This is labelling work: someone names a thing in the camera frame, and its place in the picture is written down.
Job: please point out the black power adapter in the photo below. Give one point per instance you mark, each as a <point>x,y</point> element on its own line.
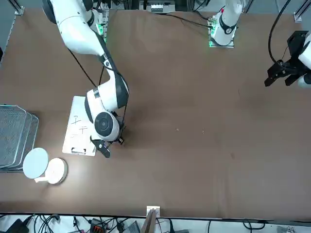
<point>17,227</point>

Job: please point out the grey power strip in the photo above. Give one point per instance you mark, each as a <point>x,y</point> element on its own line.
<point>162,7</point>

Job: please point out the aluminium frame bracket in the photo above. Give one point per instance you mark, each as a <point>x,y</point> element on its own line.
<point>19,11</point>
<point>298,17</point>

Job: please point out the white A4 paper sheet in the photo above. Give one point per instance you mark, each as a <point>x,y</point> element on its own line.
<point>75,106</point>

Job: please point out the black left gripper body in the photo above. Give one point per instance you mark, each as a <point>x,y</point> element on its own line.
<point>297,44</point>

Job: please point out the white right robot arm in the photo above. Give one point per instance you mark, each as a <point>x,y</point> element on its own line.
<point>73,29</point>

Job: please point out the white clipboard with metal clip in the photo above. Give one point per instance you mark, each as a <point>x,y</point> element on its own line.
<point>73,154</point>

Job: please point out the silver mesh tray rack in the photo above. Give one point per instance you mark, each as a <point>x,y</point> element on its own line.
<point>12,131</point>

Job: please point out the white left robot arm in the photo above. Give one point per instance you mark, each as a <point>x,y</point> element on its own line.
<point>226,17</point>

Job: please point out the aluminium camera post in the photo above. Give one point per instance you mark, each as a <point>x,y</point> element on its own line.
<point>151,211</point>

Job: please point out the white round desk lamp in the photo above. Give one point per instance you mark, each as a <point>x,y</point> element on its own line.
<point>36,162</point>

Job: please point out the red black hub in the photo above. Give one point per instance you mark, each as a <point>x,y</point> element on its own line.
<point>98,228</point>

